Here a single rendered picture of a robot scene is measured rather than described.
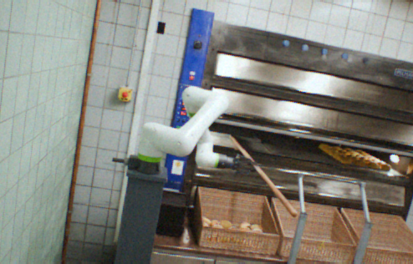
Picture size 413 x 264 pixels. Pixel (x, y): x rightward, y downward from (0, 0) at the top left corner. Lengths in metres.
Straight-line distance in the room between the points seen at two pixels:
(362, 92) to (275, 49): 0.78
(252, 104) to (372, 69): 0.99
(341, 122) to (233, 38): 1.08
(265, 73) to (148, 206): 1.51
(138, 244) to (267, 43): 1.77
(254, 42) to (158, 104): 0.85
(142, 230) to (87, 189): 1.18
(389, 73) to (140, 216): 2.29
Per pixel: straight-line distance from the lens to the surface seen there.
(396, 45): 3.64
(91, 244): 3.54
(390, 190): 3.85
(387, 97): 3.64
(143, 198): 2.20
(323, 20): 3.38
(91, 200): 3.40
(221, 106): 2.34
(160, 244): 2.90
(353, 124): 3.54
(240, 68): 3.21
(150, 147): 2.15
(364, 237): 3.15
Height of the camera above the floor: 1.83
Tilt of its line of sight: 10 degrees down
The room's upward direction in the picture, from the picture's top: 11 degrees clockwise
